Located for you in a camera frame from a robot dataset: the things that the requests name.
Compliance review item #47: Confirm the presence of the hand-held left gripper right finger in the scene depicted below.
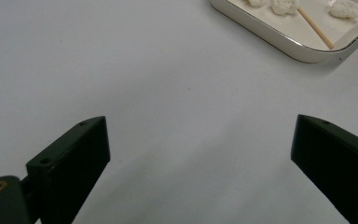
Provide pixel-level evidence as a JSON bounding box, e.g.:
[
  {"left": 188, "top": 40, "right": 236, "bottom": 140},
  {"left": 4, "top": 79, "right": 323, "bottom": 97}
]
[{"left": 290, "top": 113, "right": 358, "bottom": 224}]

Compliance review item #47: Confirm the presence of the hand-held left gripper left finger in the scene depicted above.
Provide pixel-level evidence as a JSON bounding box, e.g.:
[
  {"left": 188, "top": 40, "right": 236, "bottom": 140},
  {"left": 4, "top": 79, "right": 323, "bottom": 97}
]
[{"left": 25, "top": 115, "right": 112, "bottom": 224}]

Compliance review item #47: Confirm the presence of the white rectangular tray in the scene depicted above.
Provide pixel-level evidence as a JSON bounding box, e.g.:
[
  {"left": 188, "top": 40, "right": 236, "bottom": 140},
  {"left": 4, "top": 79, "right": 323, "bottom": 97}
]
[{"left": 209, "top": 0, "right": 358, "bottom": 64}]

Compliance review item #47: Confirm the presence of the white lumpy food piece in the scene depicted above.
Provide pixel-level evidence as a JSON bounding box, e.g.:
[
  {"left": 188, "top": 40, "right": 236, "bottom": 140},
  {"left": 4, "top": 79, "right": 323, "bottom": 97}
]
[
  {"left": 246, "top": 0, "right": 271, "bottom": 8},
  {"left": 269, "top": 0, "right": 300, "bottom": 16},
  {"left": 327, "top": 0, "right": 358, "bottom": 20}
]

